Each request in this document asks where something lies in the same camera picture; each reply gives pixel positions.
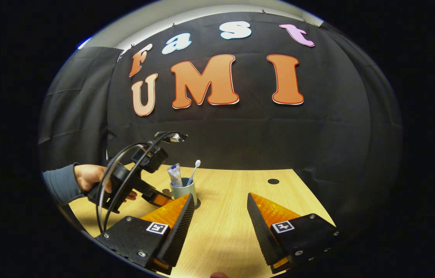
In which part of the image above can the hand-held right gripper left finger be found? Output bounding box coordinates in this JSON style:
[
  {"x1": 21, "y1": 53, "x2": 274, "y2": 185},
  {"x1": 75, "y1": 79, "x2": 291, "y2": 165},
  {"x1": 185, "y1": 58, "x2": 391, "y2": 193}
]
[{"x1": 95, "y1": 193, "x2": 196, "y2": 276}]

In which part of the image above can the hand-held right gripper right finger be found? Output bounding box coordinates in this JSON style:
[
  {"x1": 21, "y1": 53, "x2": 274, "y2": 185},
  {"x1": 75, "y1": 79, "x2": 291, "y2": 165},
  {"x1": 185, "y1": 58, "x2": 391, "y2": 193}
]
[{"x1": 246, "y1": 192, "x2": 340, "y2": 275}]

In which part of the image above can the light blue cup wooden handle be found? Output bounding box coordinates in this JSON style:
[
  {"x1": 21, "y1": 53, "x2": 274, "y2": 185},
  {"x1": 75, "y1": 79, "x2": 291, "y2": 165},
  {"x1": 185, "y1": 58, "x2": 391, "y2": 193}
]
[{"x1": 162, "y1": 178, "x2": 198, "y2": 201}]

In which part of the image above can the white toothpaste tube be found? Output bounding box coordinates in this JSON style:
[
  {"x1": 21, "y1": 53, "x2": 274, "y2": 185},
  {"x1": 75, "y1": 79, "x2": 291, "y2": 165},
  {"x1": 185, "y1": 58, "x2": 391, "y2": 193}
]
[{"x1": 167, "y1": 163, "x2": 183, "y2": 188}]

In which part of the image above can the white toothbrush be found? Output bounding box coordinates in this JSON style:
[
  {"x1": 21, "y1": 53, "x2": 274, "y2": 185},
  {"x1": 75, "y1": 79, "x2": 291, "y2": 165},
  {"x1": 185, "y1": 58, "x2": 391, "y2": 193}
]
[{"x1": 187, "y1": 159, "x2": 201, "y2": 186}]

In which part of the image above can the wooden desktop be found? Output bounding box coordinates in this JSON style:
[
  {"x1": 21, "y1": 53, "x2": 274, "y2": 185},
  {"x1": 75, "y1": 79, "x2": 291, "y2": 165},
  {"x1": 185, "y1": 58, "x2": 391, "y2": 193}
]
[{"x1": 69, "y1": 162, "x2": 335, "y2": 278}]

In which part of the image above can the black backdrop cloth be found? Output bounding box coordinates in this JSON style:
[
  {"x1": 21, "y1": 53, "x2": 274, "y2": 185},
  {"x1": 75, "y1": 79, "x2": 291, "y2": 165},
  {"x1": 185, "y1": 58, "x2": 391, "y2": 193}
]
[{"x1": 38, "y1": 12, "x2": 403, "y2": 232}]

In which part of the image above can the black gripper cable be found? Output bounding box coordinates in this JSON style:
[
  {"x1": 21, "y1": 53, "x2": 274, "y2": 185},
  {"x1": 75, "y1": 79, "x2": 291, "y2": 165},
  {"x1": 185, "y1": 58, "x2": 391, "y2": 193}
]
[{"x1": 96, "y1": 142, "x2": 152, "y2": 233}]

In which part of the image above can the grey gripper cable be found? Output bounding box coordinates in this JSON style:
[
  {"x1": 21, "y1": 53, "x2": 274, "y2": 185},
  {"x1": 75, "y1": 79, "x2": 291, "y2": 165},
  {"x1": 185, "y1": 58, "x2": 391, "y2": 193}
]
[{"x1": 103, "y1": 131, "x2": 181, "y2": 232}]

